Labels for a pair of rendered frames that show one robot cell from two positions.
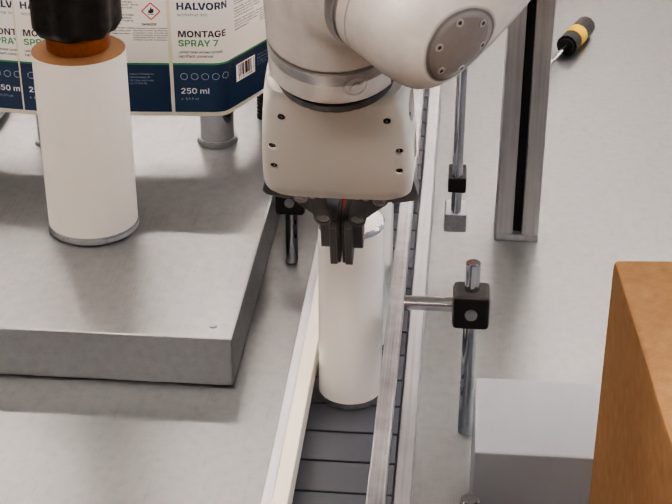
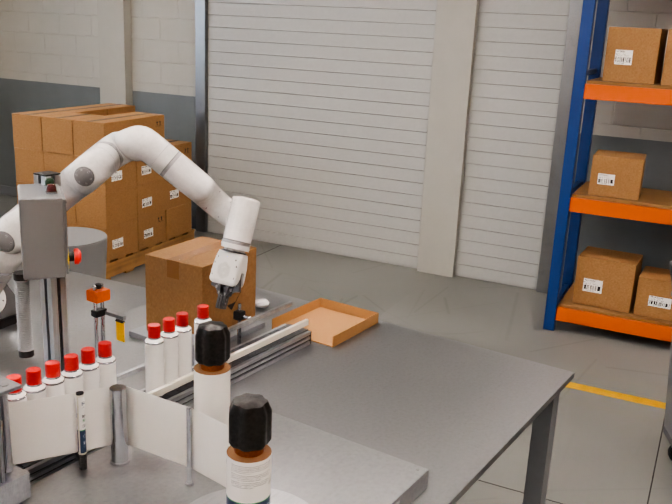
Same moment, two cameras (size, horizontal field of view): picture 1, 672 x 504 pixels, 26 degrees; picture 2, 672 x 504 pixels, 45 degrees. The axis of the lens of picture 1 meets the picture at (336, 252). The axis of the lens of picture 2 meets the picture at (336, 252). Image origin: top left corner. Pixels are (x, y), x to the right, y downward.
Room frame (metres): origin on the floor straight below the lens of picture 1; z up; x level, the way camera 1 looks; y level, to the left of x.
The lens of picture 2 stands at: (2.75, 1.33, 1.88)
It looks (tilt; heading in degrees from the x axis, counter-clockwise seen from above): 16 degrees down; 208
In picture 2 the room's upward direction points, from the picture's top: 3 degrees clockwise
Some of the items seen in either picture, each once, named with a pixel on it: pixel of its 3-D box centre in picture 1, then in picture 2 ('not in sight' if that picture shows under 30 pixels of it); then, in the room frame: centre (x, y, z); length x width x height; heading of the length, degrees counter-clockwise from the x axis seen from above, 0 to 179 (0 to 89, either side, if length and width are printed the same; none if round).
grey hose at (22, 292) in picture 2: not in sight; (23, 314); (1.50, -0.16, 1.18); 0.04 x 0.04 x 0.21
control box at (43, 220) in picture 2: not in sight; (43, 229); (1.44, -0.14, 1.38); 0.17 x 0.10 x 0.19; 50
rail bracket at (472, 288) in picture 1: (442, 349); not in sight; (1.01, -0.09, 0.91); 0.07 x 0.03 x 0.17; 85
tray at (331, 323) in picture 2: not in sight; (326, 320); (0.35, 0.05, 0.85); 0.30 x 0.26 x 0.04; 175
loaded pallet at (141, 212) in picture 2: not in sight; (108, 185); (-1.93, -3.16, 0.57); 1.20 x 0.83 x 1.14; 5
